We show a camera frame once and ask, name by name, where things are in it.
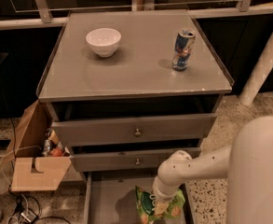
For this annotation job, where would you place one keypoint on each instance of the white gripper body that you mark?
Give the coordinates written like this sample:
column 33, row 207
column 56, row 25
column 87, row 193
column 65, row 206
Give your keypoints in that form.
column 161, row 194

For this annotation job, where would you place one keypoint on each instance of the green rice chip bag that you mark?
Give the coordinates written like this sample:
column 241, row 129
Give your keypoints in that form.
column 149, row 211

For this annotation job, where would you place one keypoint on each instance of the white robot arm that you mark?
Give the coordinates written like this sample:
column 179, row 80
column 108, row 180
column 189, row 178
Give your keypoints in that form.
column 247, row 165

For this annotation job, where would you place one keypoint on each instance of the grey bottom drawer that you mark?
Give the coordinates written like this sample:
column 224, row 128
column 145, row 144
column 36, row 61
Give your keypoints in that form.
column 111, row 196

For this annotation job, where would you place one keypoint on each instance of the grey drawer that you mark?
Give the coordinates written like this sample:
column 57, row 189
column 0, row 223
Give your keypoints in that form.
column 126, row 160
column 95, row 132
column 111, row 196

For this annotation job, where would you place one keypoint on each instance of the grey top drawer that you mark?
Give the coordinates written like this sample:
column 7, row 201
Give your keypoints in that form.
column 95, row 132

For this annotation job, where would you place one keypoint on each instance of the grey middle drawer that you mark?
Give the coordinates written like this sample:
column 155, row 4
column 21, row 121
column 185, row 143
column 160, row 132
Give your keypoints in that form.
column 126, row 160

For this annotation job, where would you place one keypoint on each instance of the grey drawer cabinet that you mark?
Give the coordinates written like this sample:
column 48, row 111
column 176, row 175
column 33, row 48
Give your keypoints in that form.
column 137, row 80

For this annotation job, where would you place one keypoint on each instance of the red item in box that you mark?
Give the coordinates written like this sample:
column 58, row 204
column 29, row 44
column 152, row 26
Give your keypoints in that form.
column 56, row 152

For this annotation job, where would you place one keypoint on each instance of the bottle in cardboard box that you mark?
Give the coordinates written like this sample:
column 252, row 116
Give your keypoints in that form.
column 52, row 136

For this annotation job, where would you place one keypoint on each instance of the brown cardboard box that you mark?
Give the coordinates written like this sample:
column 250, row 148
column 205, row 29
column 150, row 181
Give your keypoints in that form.
column 33, row 171

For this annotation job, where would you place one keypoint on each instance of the crushed blue energy drink can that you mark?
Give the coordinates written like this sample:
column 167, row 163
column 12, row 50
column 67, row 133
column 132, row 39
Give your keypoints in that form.
column 184, row 44

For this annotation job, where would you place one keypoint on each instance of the white ceramic bowl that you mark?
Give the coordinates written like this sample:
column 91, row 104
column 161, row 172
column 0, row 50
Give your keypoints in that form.
column 104, row 41

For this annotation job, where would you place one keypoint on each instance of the metal window railing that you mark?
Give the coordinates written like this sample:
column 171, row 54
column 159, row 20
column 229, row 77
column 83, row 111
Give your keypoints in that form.
column 24, row 23

